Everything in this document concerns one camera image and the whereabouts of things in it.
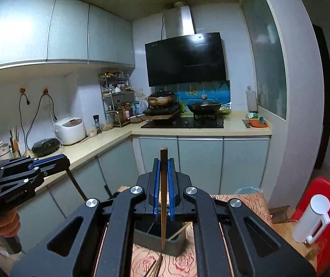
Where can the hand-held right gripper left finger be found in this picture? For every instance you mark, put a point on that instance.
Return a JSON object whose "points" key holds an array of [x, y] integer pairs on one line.
{"points": [[157, 187]]}

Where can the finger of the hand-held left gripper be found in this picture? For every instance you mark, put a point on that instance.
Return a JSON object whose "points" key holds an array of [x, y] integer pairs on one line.
{"points": [[49, 161], [20, 179]]}

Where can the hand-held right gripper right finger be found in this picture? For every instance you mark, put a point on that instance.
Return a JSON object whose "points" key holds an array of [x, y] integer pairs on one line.
{"points": [[170, 190]]}

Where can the dark brown chopstick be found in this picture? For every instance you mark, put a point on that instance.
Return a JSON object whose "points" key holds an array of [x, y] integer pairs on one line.
{"points": [[75, 183]]}

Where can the tan wooden chopstick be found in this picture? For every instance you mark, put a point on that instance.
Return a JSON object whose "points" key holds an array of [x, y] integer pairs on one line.
{"points": [[163, 232], [179, 232]]}

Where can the dark grey utensil holder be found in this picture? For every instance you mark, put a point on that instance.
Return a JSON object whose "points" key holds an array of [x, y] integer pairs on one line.
{"points": [[176, 246]]}

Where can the black electric griddle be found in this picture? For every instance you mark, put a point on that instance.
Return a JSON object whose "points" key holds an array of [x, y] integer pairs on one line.
{"points": [[45, 146]]}

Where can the metal utensil jar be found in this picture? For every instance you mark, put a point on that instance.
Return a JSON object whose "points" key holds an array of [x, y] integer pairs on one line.
{"points": [[15, 150]]}

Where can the white rice cooker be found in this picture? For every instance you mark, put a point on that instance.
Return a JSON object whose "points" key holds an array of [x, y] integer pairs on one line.
{"points": [[71, 131]]}

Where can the black pepper grinder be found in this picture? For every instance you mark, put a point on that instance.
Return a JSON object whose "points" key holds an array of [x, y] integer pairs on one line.
{"points": [[97, 125]]}

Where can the beige kitchen countertop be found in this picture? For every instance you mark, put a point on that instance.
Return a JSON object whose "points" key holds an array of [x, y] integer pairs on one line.
{"points": [[110, 138]]}

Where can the black glass cooktop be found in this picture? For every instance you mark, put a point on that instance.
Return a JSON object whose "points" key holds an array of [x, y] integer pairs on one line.
{"points": [[182, 124]]}

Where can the grey lower cabinets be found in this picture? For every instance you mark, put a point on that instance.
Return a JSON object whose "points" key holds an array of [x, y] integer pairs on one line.
{"points": [[240, 164]]}

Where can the grey cabinets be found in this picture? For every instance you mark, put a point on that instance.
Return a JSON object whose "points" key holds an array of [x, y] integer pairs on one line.
{"points": [[240, 164], [67, 28]]}

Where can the black induction cooker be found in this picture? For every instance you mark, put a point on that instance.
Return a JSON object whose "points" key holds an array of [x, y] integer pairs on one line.
{"points": [[160, 111]]}

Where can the clear plastic bag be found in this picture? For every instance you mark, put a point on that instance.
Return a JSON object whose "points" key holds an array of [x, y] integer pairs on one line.
{"points": [[248, 191]]}

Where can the white plastic jug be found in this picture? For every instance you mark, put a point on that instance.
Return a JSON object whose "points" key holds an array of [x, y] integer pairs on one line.
{"points": [[143, 106]]}

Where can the golden lidded pan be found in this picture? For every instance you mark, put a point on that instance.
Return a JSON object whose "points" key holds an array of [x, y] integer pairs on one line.
{"points": [[162, 99]]}

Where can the black wok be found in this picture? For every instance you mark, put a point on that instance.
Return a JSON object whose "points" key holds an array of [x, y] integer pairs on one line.
{"points": [[205, 107]]}

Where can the metal spice rack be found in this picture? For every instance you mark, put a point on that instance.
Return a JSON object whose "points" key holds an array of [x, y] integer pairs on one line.
{"points": [[116, 92]]}

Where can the blue sea backsplash panel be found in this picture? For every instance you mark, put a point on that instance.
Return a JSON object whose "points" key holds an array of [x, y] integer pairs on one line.
{"points": [[188, 92]]}

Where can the orange tray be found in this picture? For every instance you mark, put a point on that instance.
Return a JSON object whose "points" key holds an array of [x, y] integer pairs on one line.
{"points": [[258, 124]]}

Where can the brown cardboard piece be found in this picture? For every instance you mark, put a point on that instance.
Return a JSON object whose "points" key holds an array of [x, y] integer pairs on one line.
{"points": [[279, 214]]}

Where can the black range hood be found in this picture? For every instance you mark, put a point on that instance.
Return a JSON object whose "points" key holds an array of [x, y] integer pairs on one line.
{"points": [[185, 60]]}

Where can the grey upper cabinets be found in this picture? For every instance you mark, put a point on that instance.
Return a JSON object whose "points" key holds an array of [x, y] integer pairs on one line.
{"points": [[67, 28]]}

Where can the white electric kettle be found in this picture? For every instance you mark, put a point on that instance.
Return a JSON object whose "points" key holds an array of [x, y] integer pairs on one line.
{"points": [[312, 216]]}

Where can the frosted glass window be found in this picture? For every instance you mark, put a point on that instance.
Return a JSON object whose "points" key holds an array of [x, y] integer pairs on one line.
{"points": [[264, 57]]}

